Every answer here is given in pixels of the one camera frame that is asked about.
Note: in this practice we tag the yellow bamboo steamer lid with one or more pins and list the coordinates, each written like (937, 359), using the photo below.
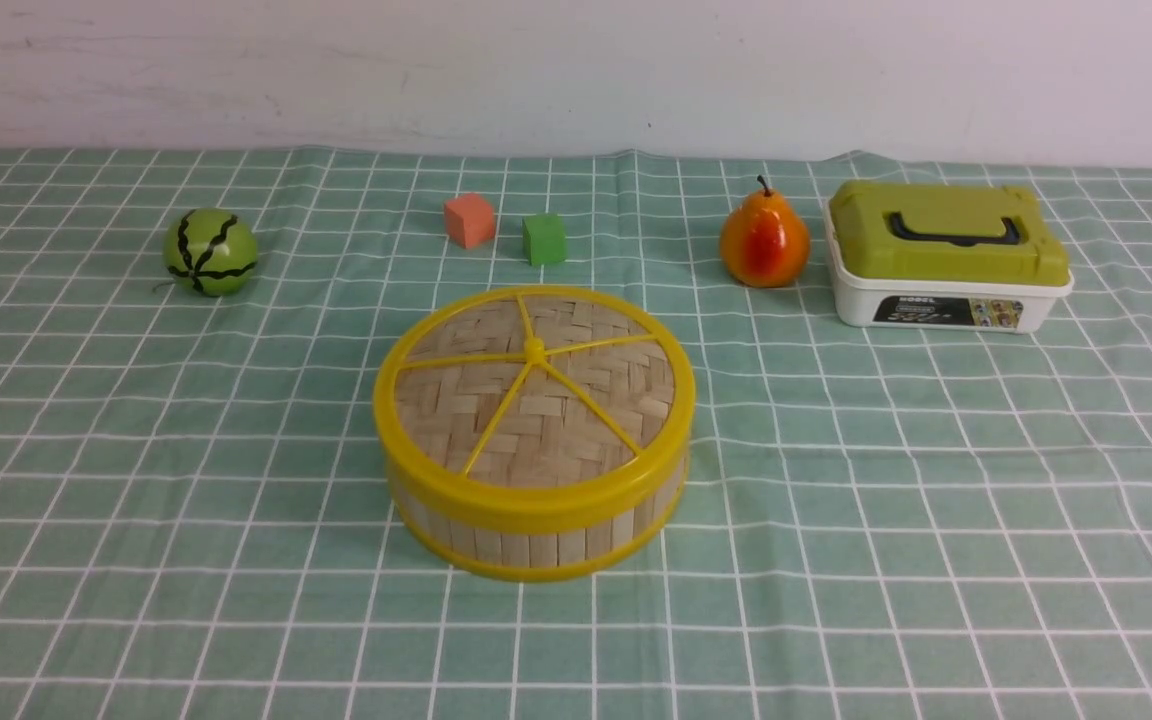
(537, 409)

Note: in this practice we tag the yellow bamboo steamer base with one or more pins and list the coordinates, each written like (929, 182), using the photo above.
(539, 557)

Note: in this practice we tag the green foam cube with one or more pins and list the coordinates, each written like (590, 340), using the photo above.
(545, 239)

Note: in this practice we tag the orange foam cube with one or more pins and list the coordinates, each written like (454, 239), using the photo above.
(470, 220)

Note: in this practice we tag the orange toy pear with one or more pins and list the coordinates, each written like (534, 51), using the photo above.
(764, 243)

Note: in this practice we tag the green lidded white box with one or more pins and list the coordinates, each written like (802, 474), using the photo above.
(960, 256)

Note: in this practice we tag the green toy watermelon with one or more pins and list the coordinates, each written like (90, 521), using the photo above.
(211, 251)

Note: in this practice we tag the green checkered tablecloth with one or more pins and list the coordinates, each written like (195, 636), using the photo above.
(879, 523)

